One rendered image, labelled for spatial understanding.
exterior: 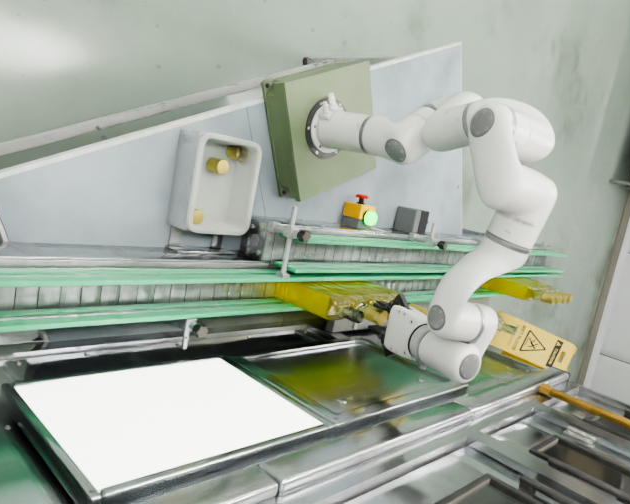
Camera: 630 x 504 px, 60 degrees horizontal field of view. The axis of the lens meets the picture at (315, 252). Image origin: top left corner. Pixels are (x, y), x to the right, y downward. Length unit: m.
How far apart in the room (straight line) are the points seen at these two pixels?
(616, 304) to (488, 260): 6.12
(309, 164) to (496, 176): 0.62
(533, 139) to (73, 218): 0.90
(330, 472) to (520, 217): 0.52
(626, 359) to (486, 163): 6.24
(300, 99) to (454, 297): 0.66
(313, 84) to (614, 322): 6.05
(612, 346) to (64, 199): 6.53
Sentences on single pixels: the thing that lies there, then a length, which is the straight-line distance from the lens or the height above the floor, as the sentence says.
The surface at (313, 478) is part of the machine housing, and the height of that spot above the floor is 1.39.
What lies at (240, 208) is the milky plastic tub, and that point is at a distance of 1.35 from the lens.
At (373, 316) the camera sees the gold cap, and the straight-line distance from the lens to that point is 1.26.
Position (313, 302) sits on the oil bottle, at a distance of 1.29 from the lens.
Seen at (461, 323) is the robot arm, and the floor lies 1.42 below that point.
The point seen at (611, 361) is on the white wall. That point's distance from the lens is 7.18.
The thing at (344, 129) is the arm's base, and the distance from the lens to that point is 1.36.
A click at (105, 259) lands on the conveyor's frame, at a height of 0.88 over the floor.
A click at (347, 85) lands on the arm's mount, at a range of 1.51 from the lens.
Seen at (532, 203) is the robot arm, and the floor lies 1.48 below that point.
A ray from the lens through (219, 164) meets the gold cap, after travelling 1.29.
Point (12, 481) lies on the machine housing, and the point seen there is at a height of 1.20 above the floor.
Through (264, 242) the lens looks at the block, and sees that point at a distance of 1.32.
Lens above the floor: 1.86
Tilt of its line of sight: 43 degrees down
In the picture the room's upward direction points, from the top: 109 degrees clockwise
